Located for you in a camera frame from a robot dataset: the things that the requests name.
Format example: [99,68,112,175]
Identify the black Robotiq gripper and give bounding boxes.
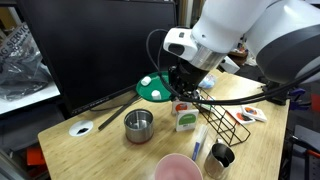
[171,61,208,101]

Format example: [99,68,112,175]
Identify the green plate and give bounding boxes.
[135,70,174,103]

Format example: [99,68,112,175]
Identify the white box with orange print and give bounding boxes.
[171,99,193,116]

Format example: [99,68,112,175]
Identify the white green vegetables booklet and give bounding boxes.
[199,97,216,112]

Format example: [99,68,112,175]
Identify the white box with green print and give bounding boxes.
[174,109,200,133]

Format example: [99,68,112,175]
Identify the white marshmallow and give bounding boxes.
[140,76,152,87]
[151,89,162,101]

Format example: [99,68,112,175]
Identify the slim blue white box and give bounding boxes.
[191,124,209,163]

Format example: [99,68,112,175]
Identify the round stainless steel tin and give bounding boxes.
[123,108,155,145]

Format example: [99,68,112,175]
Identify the black monitor stand foot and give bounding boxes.
[97,84,143,132]

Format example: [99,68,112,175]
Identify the pink bowl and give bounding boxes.
[153,153,204,180]

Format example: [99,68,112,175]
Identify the stainless steel milk pitcher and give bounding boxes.
[203,139,236,180]

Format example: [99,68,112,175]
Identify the large black computer monitor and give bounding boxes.
[16,0,179,116]

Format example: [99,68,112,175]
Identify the blue plastic clamp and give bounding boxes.
[289,87,307,111]

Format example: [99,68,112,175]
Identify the white side table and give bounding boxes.
[0,81,62,116]

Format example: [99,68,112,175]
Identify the black printed plastic bag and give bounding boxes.
[0,23,53,103]

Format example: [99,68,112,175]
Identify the black wire rack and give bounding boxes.
[192,88,252,148]

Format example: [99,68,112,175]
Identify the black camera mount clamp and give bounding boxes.
[263,81,291,107]

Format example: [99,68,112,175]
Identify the white desk cable grommet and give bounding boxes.
[68,119,94,138]

